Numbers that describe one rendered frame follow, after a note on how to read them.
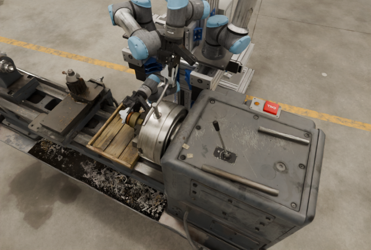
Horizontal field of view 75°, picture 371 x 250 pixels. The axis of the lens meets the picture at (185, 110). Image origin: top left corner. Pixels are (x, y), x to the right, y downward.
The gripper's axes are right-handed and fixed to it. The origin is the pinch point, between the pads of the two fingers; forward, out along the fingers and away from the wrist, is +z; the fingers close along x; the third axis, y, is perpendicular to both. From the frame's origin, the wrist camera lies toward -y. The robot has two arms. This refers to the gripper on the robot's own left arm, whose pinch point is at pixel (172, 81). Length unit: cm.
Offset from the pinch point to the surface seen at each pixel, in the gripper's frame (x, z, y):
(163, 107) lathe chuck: 3.0, 12.6, 1.4
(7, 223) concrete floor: 33, 154, 113
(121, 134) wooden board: -4, 47, 30
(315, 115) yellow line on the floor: -177, 79, -101
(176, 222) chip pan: 6, 87, -18
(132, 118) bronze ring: 4.2, 25.5, 17.4
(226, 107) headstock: -6.1, 7.1, -25.6
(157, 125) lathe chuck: 11.8, 16.6, -0.4
